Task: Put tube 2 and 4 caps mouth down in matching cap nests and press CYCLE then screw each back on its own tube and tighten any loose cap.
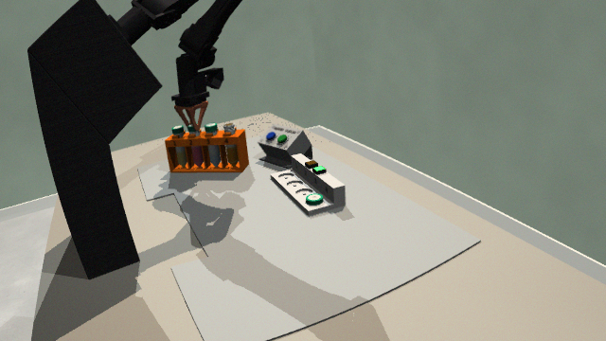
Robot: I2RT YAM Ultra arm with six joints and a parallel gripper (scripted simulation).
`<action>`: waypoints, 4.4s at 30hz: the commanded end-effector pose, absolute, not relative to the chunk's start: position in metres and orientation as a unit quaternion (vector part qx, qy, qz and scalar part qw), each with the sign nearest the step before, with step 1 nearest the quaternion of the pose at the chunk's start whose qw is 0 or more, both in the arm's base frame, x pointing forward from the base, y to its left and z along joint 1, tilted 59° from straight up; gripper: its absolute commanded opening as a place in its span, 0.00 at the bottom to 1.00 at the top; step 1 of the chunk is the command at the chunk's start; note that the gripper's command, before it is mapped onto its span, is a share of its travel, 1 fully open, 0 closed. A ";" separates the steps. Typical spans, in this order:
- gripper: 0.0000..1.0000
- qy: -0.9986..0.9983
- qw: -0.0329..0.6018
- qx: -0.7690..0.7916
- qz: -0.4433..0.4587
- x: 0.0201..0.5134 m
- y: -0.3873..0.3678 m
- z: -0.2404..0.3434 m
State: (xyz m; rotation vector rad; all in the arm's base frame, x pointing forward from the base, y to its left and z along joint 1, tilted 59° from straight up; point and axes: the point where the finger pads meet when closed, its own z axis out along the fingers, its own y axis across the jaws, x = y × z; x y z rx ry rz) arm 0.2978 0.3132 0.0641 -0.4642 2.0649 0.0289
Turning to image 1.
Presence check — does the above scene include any orange tube holder block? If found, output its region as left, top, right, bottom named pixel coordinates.
left=165, top=128, right=249, bottom=172

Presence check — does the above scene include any green screw cap with white dot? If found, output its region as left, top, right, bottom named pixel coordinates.
left=205, top=123, right=218, bottom=132

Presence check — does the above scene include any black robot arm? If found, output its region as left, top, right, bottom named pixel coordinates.
left=108, top=0, right=242, bottom=94

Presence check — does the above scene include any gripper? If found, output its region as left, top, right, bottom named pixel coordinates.
left=171, top=72, right=209, bottom=131

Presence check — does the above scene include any white tray with four round nests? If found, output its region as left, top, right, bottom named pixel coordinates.
left=271, top=153, right=346, bottom=216

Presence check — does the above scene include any grey control panel with blue and green buttons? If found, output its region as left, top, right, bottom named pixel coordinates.
left=258, top=124, right=312, bottom=169

